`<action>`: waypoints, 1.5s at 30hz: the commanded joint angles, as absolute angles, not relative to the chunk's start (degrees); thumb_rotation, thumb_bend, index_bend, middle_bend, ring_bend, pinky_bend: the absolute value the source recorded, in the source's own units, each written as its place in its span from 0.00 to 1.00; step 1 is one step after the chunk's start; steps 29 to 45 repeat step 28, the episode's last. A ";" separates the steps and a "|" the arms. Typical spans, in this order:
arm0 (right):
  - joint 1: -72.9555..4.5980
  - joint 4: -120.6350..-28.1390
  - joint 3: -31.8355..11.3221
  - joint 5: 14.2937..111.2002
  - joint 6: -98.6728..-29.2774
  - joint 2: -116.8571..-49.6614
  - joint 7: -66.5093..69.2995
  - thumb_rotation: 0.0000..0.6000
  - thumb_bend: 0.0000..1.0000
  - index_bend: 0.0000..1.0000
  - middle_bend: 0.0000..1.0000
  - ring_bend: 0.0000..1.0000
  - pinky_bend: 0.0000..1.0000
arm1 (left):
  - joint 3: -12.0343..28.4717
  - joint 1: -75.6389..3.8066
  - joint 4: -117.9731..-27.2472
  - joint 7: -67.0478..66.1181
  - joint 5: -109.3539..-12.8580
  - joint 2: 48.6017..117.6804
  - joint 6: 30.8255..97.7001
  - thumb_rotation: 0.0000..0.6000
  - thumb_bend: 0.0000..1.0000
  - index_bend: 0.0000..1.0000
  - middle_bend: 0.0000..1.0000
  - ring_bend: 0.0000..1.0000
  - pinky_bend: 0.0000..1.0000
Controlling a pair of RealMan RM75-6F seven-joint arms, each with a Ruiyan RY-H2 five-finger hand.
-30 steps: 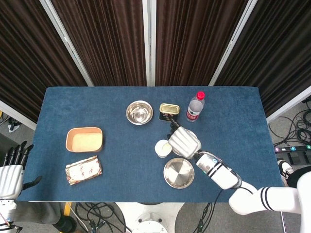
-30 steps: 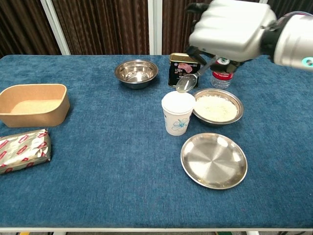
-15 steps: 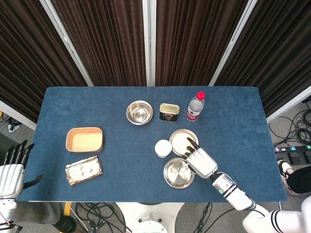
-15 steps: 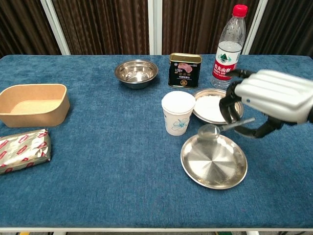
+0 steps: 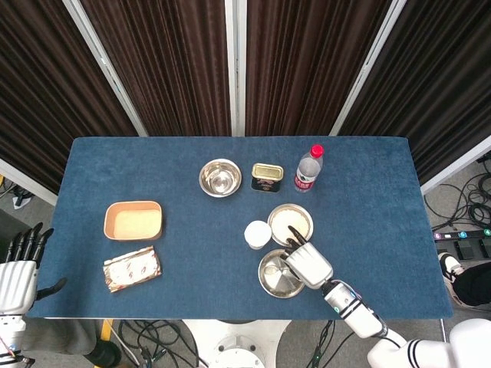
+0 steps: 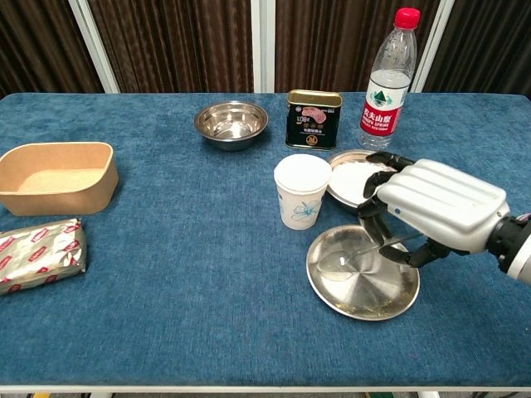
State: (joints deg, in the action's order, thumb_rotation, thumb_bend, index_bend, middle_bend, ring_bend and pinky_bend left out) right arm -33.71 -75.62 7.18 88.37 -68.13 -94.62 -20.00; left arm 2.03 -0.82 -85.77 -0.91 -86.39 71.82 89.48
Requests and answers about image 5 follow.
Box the black cable tangle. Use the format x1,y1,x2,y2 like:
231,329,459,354
114,319,203,368
423,159,491,231

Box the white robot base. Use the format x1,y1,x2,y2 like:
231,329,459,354
182,318,292,368

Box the brown paper box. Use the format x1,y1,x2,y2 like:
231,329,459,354
102,200,166,242

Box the person in grey trousers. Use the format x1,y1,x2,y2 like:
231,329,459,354
21,317,122,368

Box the clear water bottle red cap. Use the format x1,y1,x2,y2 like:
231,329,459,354
293,143,325,194

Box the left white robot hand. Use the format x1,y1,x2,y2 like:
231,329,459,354
0,222,68,312

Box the black tin can gold lid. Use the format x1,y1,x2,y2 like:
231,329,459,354
250,163,285,193

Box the white screen frame post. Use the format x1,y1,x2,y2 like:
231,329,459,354
224,0,247,138
62,0,149,138
328,0,408,138

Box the foil snack packet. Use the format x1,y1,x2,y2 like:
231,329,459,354
102,245,163,294

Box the steel plate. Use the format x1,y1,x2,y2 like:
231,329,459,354
257,248,308,299

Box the dark brown curtain panel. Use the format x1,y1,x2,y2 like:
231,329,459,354
339,0,491,186
244,0,396,137
78,0,233,137
0,0,140,195

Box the person with white shoe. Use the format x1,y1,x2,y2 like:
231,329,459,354
438,251,491,307

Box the deep steel bowl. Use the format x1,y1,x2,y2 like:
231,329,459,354
198,158,243,199

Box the blue table cloth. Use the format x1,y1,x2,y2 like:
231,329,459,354
27,136,454,320

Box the bowl of white powder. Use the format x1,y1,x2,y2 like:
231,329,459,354
266,203,315,248

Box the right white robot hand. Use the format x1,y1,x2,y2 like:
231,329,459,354
282,225,334,291

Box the white paper cup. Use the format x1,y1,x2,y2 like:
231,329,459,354
244,220,273,251

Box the black foot pedal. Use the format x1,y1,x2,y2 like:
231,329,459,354
454,239,491,265

